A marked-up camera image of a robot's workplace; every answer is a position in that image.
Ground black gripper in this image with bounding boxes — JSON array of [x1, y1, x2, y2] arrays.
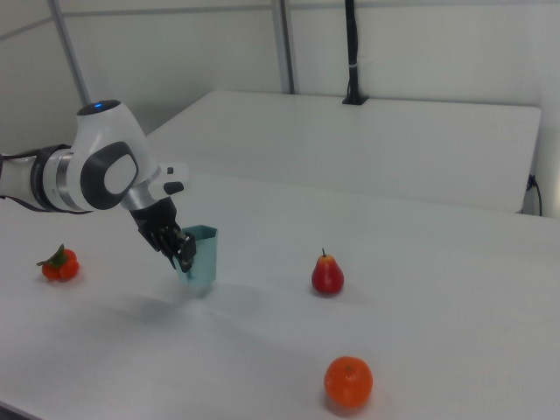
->
[[129, 199, 197, 273]]

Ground red pear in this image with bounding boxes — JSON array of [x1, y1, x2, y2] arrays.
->
[[311, 247, 345, 294]]

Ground tangerine cluster with leaves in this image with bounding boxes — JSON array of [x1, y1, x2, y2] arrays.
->
[[36, 243, 81, 281]]

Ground single orange fruit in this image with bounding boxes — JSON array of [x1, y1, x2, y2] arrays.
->
[[323, 355, 374, 408]]

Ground teal faceted mug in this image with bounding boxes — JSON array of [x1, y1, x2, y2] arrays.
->
[[177, 224, 220, 288]]

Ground black cable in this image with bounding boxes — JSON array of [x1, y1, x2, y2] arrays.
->
[[526, 173, 543, 217]]

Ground black pole with white band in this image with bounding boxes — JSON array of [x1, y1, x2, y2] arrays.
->
[[341, 0, 368, 106]]

